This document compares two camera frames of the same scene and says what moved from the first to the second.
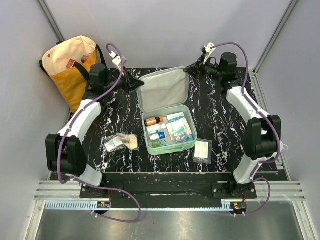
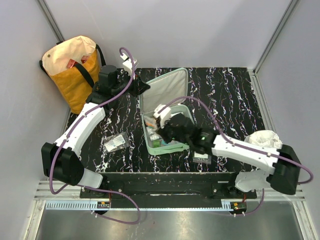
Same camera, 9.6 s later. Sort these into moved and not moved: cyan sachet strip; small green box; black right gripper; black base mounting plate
Moved: black right gripper
Not moved: black base mounting plate; cyan sachet strip; small green box
